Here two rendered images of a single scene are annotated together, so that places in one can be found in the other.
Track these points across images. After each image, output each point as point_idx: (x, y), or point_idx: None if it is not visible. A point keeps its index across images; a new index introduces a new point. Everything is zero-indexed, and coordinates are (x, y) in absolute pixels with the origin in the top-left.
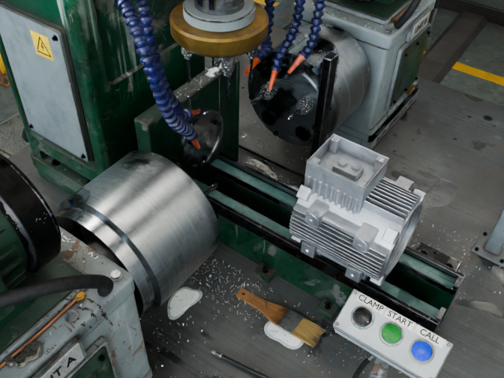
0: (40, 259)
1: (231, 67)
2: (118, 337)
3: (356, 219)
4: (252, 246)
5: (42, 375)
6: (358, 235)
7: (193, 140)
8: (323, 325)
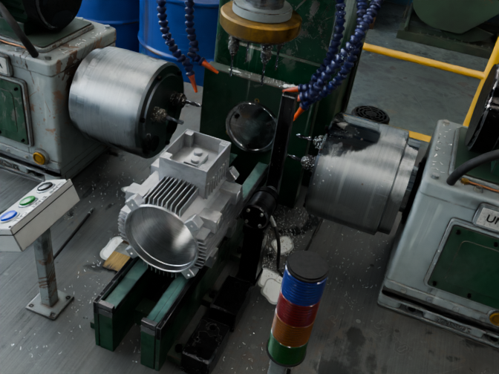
0: (24, 6)
1: (230, 44)
2: (37, 100)
3: (154, 185)
4: None
5: None
6: (133, 184)
7: (188, 78)
8: None
